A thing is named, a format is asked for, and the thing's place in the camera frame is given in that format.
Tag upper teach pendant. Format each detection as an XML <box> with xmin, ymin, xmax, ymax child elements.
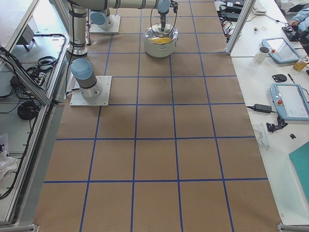
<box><xmin>262</xmin><ymin>37</ymin><xmax>301</xmax><ymax>63</ymax></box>

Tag teal board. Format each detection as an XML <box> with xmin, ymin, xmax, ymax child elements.
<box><xmin>289</xmin><ymin>142</ymin><xmax>309</xmax><ymax>203</ymax></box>

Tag aluminium frame post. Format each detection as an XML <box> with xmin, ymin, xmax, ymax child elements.
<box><xmin>225</xmin><ymin>0</ymin><xmax>255</xmax><ymax>55</ymax></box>

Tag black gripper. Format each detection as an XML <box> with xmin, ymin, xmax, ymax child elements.
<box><xmin>160</xmin><ymin>12</ymin><xmax>167</xmax><ymax>31</ymax></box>

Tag yellow corn cob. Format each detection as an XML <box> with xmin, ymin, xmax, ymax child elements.
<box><xmin>149</xmin><ymin>37</ymin><xmax>172</xmax><ymax>44</ymax></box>

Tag teach pendant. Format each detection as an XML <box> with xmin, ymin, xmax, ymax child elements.
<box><xmin>262</xmin><ymin>37</ymin><xmax>301</xmax><ymax>63</ymax></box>
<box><xmin>270</xmin><ymin>83</ymin><xmax>309</xmax><ymax>121</ymax></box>

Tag pale green electric pot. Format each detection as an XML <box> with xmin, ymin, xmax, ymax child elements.
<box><xmin>143</xmin><ymin>23</ymin><xmax>178</xmax><ymax>58</ymax></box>

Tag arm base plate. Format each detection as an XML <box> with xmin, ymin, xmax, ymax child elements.
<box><xmin>70</xmin><ymin>76</ymin><xmax>112</xmax><ymax>107</ymax></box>
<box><xmin>90</xmin><ymin>15</ymin><xmax>121</xmax><ymax>34</ymax></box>

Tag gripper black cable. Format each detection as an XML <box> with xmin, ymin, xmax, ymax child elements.
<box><xmin>149</xmin><ymin>0</ymin><xmax>179</xmax><ymax>38</ymax></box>

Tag coiled black cable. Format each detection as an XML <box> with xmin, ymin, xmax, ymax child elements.
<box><xmin>17</xmin><ymin>100</ymin><xmax>41</xmax><ymax>121</ymax></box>

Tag black power brick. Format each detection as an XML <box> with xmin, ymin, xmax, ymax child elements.
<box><xmin>246</xmin><ymin>103</ymin><xmax>276</xmax><ymax>114</ymax></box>

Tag lower teach pendant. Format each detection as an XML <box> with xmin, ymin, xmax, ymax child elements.
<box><xmin>270</xmin><ymin>83</ymin><xmax>309</xmax><ymax>121</ymax></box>

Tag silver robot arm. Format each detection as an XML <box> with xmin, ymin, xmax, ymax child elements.
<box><xmin>90</xmin><ymin>9</ymin><xmax>113</xmax><ymax>30</ymax></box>
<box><xmin>67</xmin><ymin>0</ymin><xmax>178</xmax><ymax>62</ymax></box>

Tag white mug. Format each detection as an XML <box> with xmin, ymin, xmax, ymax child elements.
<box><xmin>253</xmin><ymin>46</ymin><xmax>270</xmax><ymax>63</ymax></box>

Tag yellow drink can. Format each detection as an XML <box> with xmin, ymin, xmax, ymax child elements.
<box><xmin>293</xmin><ymin>58</ymin><xmax>309</xmax><ymax>72</ymax></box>

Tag clear plastic box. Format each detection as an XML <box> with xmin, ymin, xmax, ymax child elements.
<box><xmin>252</xmin><ymin>123</ymin><xmax>269</xmax><ymax>149</ymax></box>

